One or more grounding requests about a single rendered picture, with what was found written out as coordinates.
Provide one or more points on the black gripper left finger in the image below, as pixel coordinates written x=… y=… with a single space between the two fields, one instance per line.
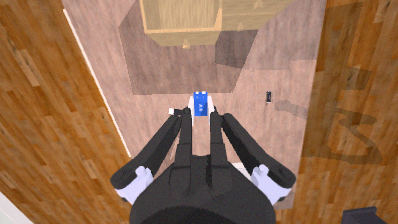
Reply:
x=131 y=179

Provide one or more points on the light brown wooden drawer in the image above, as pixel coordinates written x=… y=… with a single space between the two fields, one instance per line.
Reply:
x=244 y=21
x=238 y=6
x=182 y=22

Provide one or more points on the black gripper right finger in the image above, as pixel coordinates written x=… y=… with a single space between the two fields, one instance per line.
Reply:
x=270 y=176

